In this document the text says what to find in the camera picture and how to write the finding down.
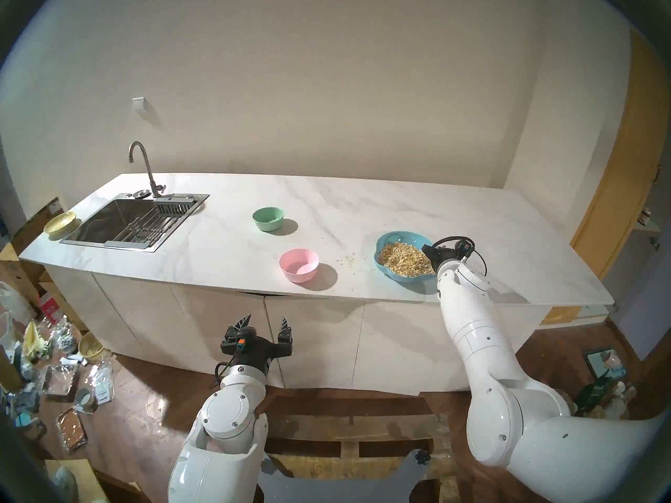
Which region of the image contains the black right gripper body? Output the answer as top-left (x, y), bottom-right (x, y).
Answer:
top-left (433, 241), bottom-right (475, 271)

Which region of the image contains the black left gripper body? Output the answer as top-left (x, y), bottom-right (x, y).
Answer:
top-left (220, 325), bottom-right (294, 377)

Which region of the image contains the oat cereal pile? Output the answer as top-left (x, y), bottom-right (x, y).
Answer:
top-left (378, 242), bottom-right (436, 277)

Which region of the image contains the blue flower-shaped bowl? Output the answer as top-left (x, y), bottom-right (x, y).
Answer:
top-left (374, 231), bottom-right (437, 282)

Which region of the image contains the pink plastic bowl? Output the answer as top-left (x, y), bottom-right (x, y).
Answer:
top-left (279, 248), bottom-right (320, 283)

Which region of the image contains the green plastic bowl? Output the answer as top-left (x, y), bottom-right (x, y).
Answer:
top-left (252, 207), bottom-right (285, 232)

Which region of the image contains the white counter cabinet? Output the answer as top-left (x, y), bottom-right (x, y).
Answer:
top-left (45, 266), bottom-right (551, 395)

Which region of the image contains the wicker basket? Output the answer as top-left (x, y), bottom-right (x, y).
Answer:
top-left (79, 332), bottom-right (108, 361)

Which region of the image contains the clear labelled packet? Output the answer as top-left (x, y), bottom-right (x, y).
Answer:
top-left (89, 363), bottom-right (115, 404)

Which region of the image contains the stainless steel sink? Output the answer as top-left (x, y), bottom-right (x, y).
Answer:
top-left (60, 193), bottom-right (210, 253)

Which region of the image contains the curved metal faucet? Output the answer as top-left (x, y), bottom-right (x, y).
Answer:
top-left (128, 141), bottom-right (166, 199)

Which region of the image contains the clear plastic tray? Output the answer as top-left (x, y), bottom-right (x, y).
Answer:
top-left (45, 364), bottom-right (79, 395)

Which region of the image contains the red box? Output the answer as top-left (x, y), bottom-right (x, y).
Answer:
top-left (38, 292), bottom-right (63, 324)

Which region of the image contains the tray with brown food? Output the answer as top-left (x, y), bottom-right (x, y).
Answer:
top-left (57, 407), bottom-right (88, 452)

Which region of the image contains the yellow shallow dish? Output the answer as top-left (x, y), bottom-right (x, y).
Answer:
top-left (44, 211), bottom-right (78, 240)

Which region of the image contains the yellow snack bag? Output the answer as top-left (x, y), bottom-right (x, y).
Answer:
top-left (21, 321), bottom-right (45, 361)

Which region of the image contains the tan cardboard sheet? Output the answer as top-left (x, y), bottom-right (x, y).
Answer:
top-left (45, 459), bottom-right (105, 503)

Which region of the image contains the cream ceramic figure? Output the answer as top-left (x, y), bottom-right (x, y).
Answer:
top-left (603, 381), bottom-right (637, 419)

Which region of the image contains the white plastic bag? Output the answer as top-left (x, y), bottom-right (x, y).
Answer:
top-left (0, 282), bottom-right (37, 324)

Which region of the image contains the brown cardboard box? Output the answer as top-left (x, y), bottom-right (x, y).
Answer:
top-left (0, 195), bottom-right (63, 298)

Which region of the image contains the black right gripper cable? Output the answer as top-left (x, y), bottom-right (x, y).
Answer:
top-left (434, 236), bottom-right (488, 277)

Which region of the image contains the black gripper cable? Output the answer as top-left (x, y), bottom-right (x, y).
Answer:
top-left (434, 236), bottom-right (488, 277)
top-left (211, 345), bottom-right (243, 388)

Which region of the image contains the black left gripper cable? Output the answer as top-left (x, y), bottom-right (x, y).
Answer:
top-left (211, 345), bottom-right (243, 388)

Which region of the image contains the wire dish rack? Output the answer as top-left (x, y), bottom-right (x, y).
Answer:
top-left (105, 216), bottom-right (179, 246)

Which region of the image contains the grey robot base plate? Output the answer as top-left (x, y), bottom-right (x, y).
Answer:
top-left (257, 450), bottom-right (433, 503)

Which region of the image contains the wooden door frame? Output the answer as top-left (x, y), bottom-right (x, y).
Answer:
top-left (540, 28), bottom-right (670, 327)

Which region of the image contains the white wall shelf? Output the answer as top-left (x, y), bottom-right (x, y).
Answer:
top-left (635, 207), bottom-right (662, 251)

